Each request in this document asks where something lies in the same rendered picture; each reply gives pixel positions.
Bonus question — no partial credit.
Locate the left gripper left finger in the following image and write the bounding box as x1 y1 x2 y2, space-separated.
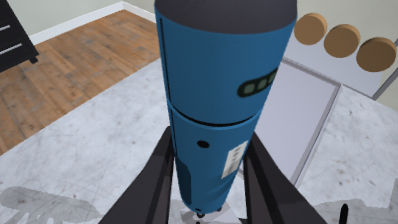
98 126 174 224

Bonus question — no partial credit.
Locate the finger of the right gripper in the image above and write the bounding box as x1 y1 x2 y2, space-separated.
238 218 247 224

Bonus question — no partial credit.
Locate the dark blue electric screwdriver barrel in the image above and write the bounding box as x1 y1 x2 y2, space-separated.
154 0 298 215

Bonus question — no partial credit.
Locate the light grey shallow tray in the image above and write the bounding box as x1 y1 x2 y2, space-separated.
255 58 343 187

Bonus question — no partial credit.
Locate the grey l-shaped bracket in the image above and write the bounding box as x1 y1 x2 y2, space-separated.
180 201 242 224

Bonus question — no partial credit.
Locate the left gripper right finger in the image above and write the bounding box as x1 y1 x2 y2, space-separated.
243 131 328 224

